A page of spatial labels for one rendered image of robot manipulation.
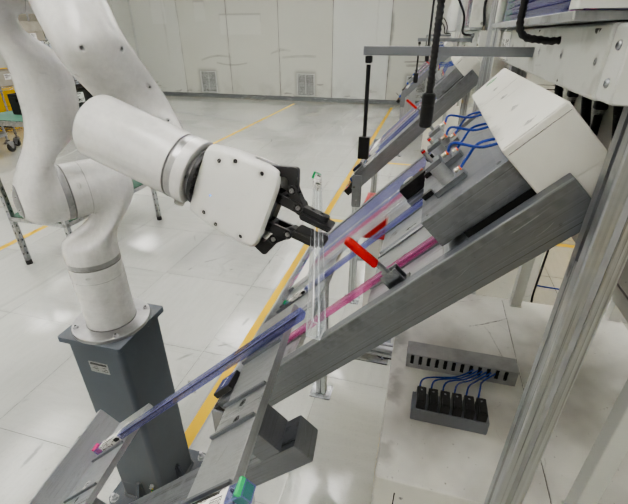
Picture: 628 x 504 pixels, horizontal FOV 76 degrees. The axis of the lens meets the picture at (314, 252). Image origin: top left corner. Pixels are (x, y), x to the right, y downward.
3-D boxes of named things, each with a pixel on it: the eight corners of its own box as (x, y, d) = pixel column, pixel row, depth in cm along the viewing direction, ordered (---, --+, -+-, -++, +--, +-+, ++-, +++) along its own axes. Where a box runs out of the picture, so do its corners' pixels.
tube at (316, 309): (318, 180, 76) (313, 178, 76) (321, 173, 75) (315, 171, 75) (319, 340, 29) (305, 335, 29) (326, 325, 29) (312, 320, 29)
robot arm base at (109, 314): (54, 337, 101) (29, 274, 92) (107, 295, 117) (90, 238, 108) (119, 351, 96) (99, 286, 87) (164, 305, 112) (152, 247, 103)
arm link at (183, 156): (154, 205, 48) (175, 215, 48) (171, 135, 45) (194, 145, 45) (190, 193, 56) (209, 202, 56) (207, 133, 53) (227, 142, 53)
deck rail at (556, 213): (240, 424, 81) (218, 404, 80) (244, 416, 83) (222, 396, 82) (606, 217, 45) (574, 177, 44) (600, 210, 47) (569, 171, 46)
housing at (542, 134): (571, 236, 49) (500, 150, 47) (510, 143, 91) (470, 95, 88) (642, 195, 45) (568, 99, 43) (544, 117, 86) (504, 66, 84)
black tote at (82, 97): (37, 115, 232) (30, 95, 227) (13, 114, 236) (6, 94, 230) (106, 101, 280) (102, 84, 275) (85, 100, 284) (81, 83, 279)
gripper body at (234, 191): (170, 215, 49) (251, 255, 48) (191, 134, 45) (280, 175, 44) (201, 203, 56) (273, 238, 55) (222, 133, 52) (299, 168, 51)
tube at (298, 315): (98, 455, 70) (92, 451, 70) (102, 448, 72) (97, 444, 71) (304, 319, 49) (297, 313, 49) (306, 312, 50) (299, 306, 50)
